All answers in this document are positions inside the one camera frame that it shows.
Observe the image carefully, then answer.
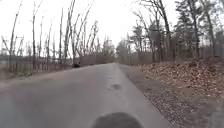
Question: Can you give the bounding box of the grey asphalt path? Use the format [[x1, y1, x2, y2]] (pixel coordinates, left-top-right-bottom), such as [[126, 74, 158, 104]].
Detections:
[[0, 62, 174, 128]]

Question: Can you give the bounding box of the row of bare trees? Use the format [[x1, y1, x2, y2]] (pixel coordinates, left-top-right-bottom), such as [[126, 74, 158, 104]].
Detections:
[[0, 0, 116, 73]]

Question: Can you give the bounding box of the gravel and leaf verge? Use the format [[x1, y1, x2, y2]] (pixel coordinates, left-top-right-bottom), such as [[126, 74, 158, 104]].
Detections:
[[118, 63, 224, 128]]

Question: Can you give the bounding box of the wood of trees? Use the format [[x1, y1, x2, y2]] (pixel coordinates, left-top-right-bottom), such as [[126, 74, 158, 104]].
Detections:
[[115, 0, 224, 66]]

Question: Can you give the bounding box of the leaf-covered bank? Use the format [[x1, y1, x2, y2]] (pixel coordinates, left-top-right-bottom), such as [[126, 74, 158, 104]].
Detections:
[[133, 56, 224, 98]]

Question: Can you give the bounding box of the dry grass verge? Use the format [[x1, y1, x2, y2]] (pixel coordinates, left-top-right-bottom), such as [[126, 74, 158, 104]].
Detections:
[[0, 64, 81, 83]]

